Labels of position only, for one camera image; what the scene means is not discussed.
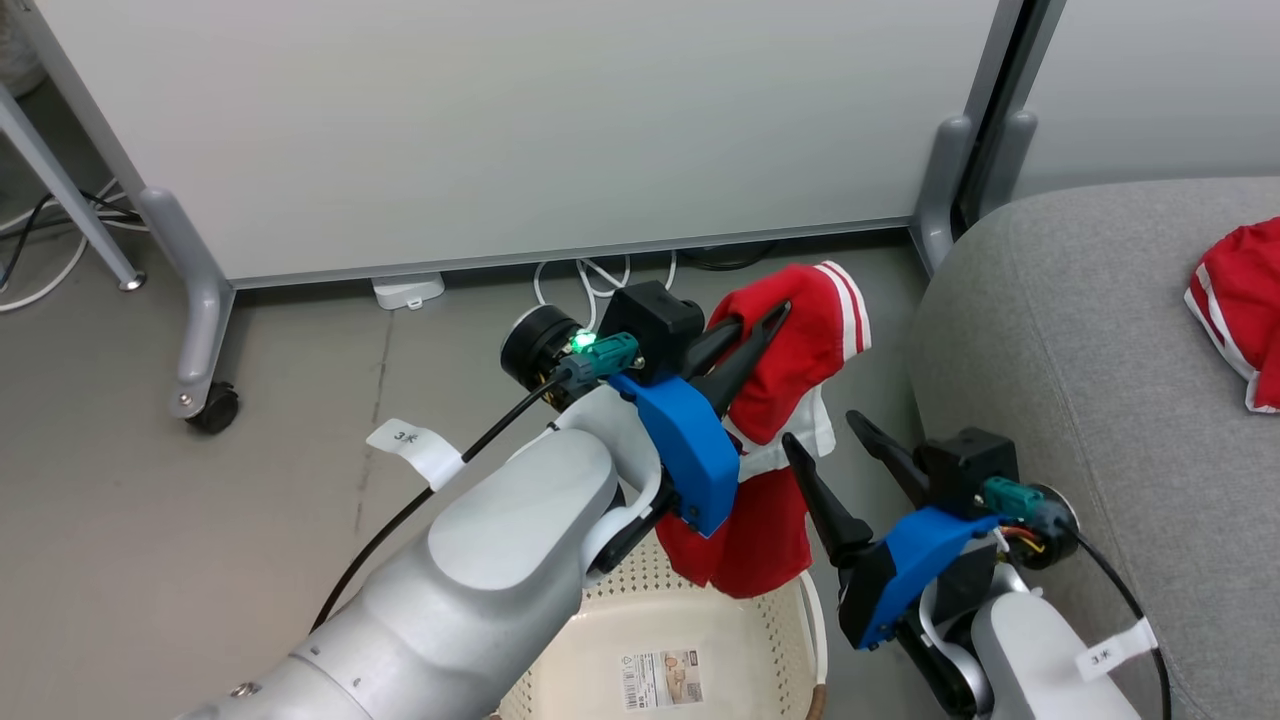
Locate printed basket label sticker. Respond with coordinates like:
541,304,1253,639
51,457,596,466
619,648,706,712

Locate perforated beige laundry basket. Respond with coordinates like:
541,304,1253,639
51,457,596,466
494,530,832,720

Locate white left cable tag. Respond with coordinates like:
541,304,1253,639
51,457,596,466
364,417,468,492

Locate white power adapter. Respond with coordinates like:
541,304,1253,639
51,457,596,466
371,271,447,312

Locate red white-striped shirt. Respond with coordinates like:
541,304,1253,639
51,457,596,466
654,260,874,600

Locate white cable tag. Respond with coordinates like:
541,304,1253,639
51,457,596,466
1074,617,1159,683
364,417,468,492

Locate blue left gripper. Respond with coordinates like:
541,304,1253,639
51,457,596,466
607,299,792,538

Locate grey metal table leg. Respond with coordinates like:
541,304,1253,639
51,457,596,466
0,83,148,294

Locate black caster wheel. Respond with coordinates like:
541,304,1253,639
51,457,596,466
184,382,242,435

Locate black floor cable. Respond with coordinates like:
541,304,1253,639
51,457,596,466
0,189,143,293

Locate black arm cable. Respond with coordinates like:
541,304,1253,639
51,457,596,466
1074,533,1173,720
309,372,583,633

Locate large white partition panel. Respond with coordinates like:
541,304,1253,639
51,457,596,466
18,0,1028,421

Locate black cable under partition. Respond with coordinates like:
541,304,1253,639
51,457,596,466
679,240,778,272

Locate white right cable tag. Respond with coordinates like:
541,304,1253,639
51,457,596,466
1074,617,1159,683

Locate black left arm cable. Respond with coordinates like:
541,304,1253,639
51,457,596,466
309,372,583,633

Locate grey fabric sofa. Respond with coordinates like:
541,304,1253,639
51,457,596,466
906,177,1280,720

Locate narrow white partition panel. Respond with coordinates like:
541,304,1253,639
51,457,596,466
983,0,1280,219

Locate looped white cable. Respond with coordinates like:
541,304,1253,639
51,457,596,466
532,251,680,333

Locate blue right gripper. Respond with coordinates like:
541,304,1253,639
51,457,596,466
781,409,1002,651

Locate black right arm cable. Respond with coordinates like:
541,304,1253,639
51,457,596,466
1074,533,1173,720

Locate red white-trimmed shorts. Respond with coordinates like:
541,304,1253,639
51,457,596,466
1184,216,1280,415

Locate white bumpy object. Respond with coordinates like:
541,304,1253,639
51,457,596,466
0,0,47,98

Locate white floor cable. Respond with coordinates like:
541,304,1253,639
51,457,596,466
0,178,129,314

